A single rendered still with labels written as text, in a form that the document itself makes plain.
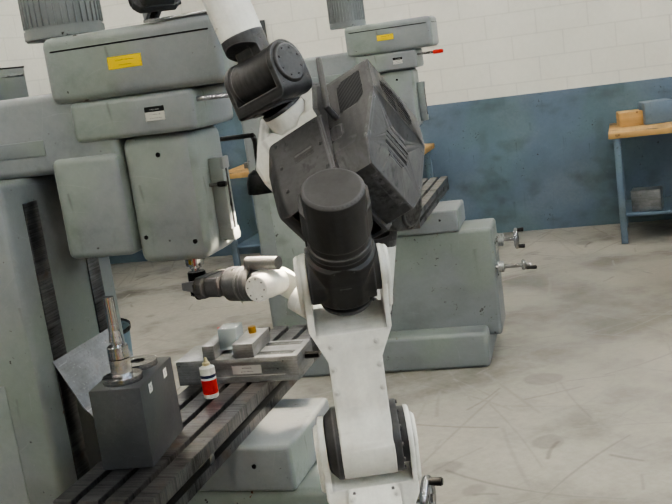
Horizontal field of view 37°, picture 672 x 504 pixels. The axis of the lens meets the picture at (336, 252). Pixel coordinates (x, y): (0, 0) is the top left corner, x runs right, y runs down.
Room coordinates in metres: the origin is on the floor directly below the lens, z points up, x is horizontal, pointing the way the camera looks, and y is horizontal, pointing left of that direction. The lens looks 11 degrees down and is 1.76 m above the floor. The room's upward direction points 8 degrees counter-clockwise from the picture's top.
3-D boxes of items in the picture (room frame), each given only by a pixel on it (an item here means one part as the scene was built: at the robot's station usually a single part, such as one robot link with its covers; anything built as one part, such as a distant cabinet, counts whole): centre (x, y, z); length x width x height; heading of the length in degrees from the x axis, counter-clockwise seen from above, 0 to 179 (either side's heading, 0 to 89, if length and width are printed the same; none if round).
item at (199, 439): (2.52, 0.36, 0.89); 1.24 x 0.23 x 0.08; 162
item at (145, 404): (2.19, 0.50, 1.03); 0.22 x 0.12 x 0.20; 170
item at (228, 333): (2.66, 0.32, 1.04); 0.06 x 0.05 x 0.06; 165
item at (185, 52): (2.53, 0.38, 1.81); 0.47 x 0.26 x 0.16; 72
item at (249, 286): (2.40, 0.20, 1.24); 0.11 x 0.11 x 0.11; 57
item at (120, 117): (2.53, 0.40, 1.68); 0.34 x 0.24 x 0.10; 72
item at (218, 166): (2.49, 0.26, 1.44); 0.04 x 0.04 x 0.21; 72
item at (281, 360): (2.66, 0.29, 0.98); 0.35 x 0.15 x 0.11; 75
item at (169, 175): (2.52, 0.37, 1.47); 0.21 x 0.19 x 0.32; 162
